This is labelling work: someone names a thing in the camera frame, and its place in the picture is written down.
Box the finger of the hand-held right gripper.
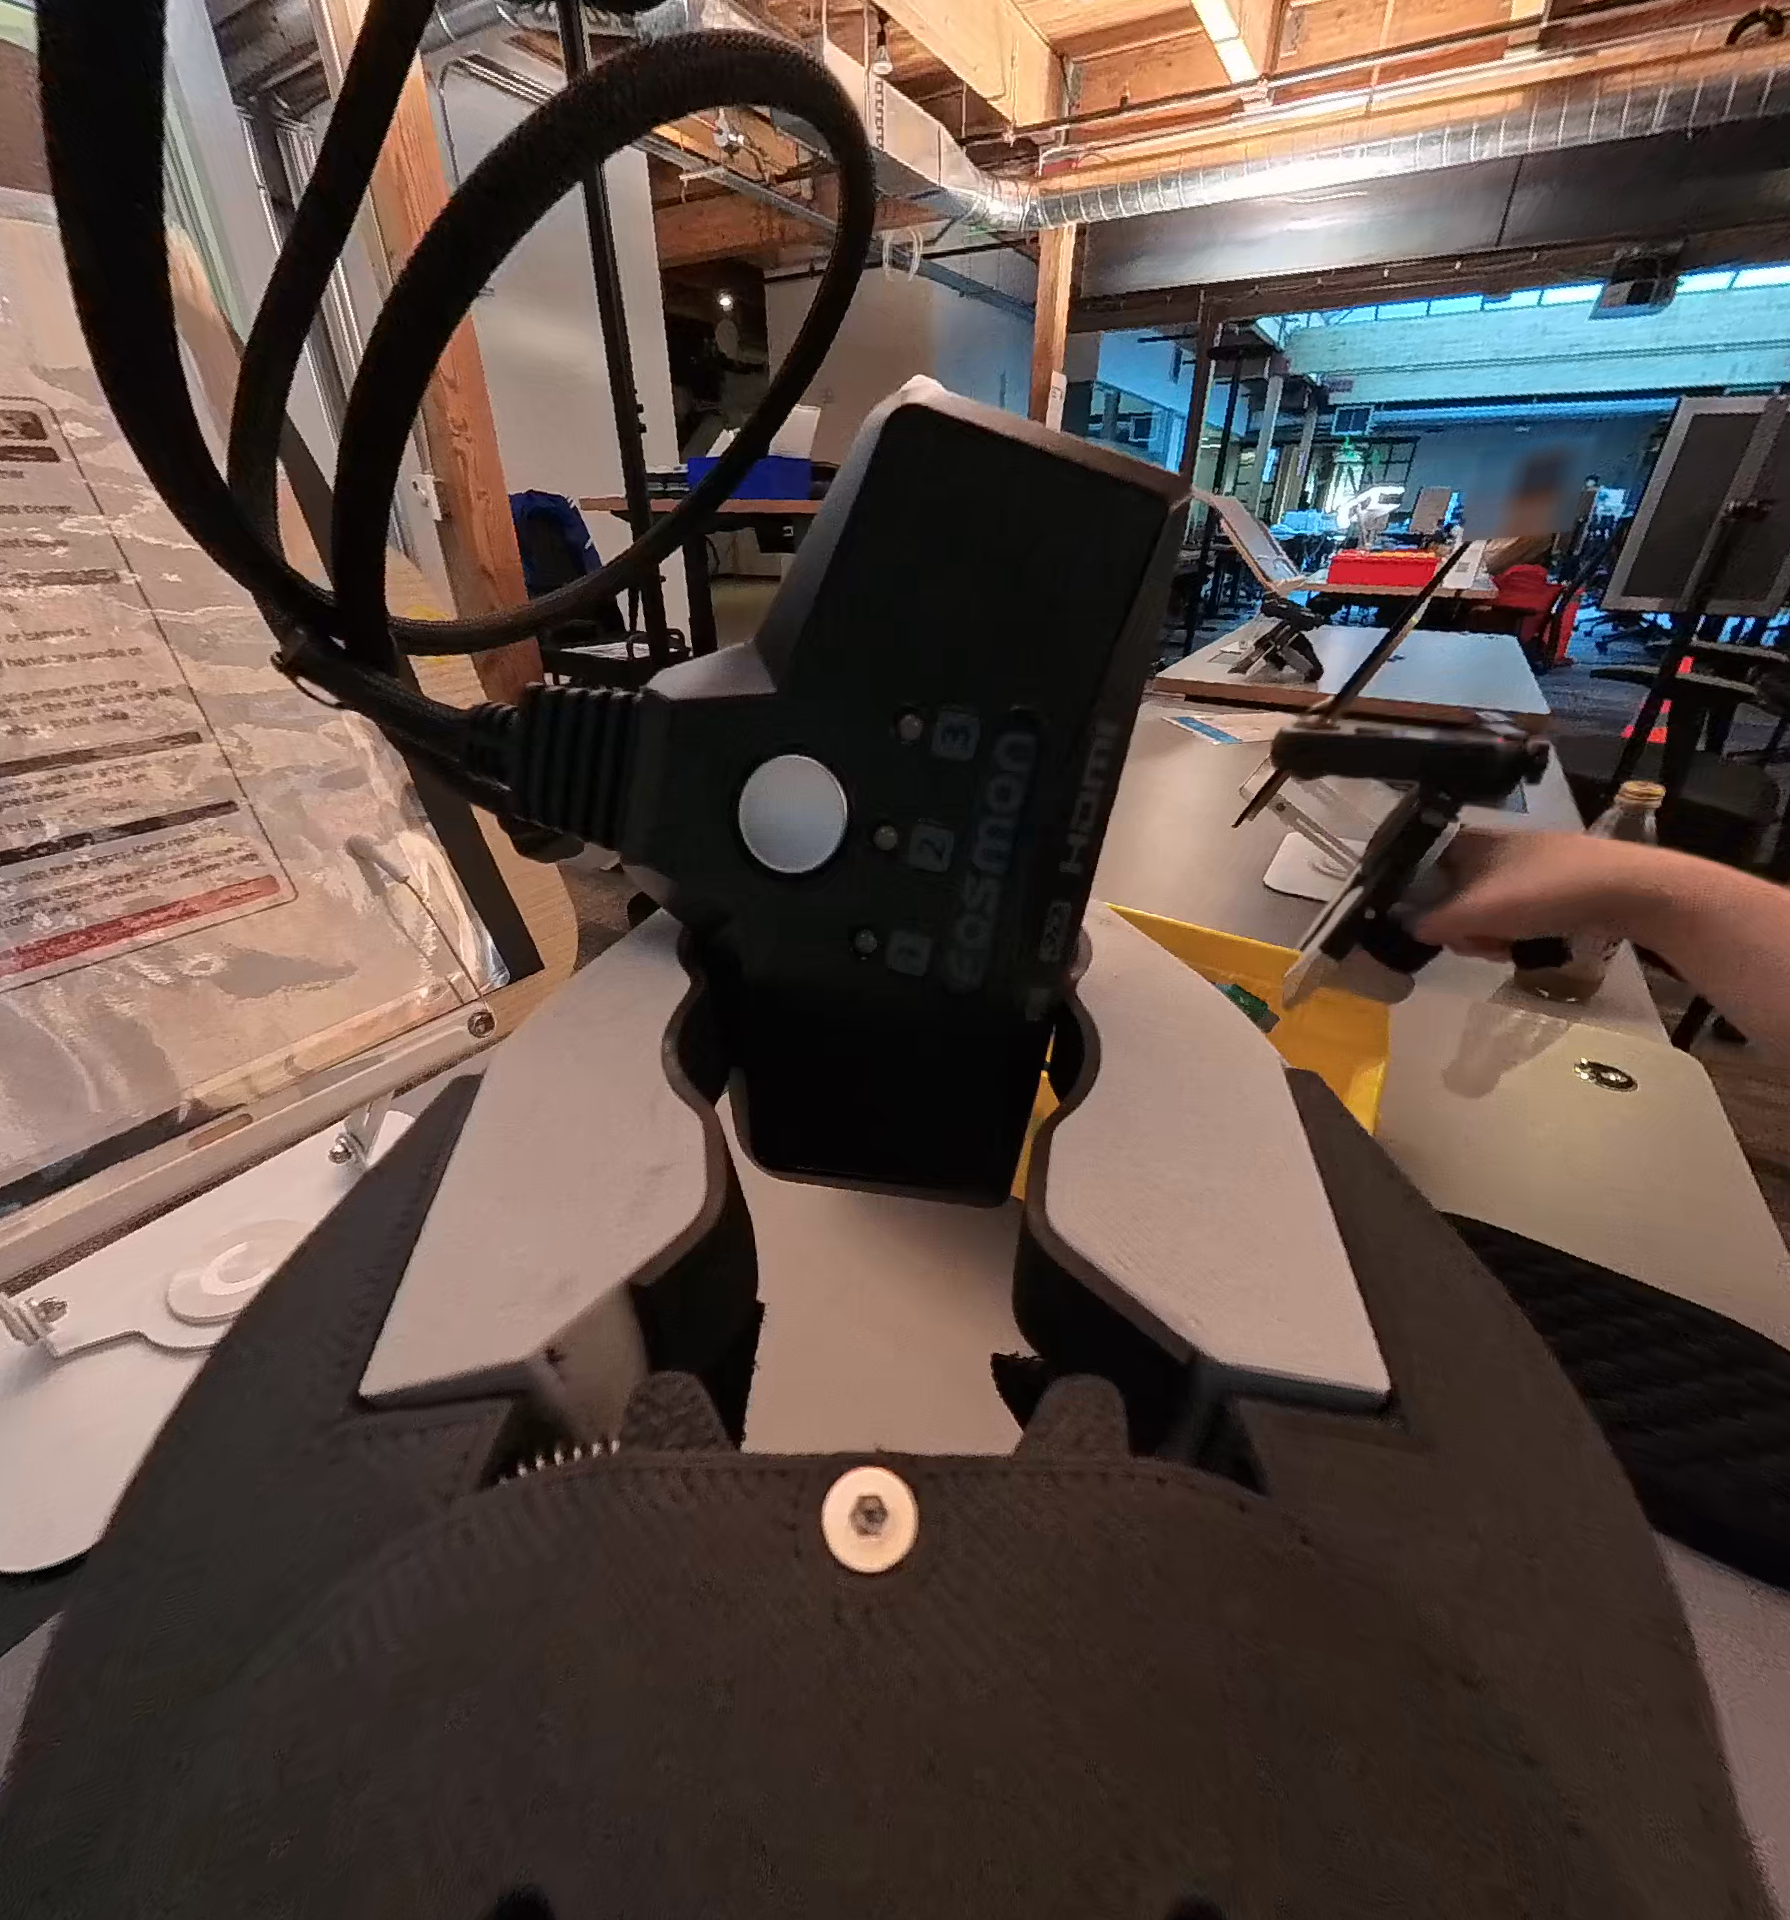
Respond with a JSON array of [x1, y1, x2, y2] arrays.
[[1278, 836, 1403, 1011]]

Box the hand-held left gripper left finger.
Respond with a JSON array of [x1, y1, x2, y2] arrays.
[[359, 911, 765, 1453]]

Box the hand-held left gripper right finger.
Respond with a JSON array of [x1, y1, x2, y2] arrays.
[[1013, 918, 1397, 1465]]

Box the yellow plastic bin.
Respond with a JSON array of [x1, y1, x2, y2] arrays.
[[1014, 898, 1395, 1143]]

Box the person's right hand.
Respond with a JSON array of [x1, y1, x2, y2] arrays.
[[1413, 829, 1605, 965]]

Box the glass bottle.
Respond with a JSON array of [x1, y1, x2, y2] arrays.
[[1509, 780, 1663, 1004]]

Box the black board on tripod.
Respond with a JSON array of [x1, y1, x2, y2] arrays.
[[1601, 389, 1790, 752]]

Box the black oval textured pad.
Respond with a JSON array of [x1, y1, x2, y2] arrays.
[[1441, 1212, 1790, 1605]]

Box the white plate with round disc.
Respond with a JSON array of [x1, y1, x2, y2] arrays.
[[0, 1110, 416, 1574]]

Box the laminated instruction sheet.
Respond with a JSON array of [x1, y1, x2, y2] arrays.
[[0, 170, 514, 1202]]

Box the wooden beam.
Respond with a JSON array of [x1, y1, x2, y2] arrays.
[[362, 0, 545, 707]]

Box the black metal pole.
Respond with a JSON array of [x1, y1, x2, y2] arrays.
[[557, 0, 686, 662]]

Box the silver spiral duct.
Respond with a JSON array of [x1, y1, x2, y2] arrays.
[[864, 36, 1790, 233]]

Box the black braided HDMI cable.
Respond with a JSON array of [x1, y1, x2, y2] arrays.
[[38, 0, 878, 863]]

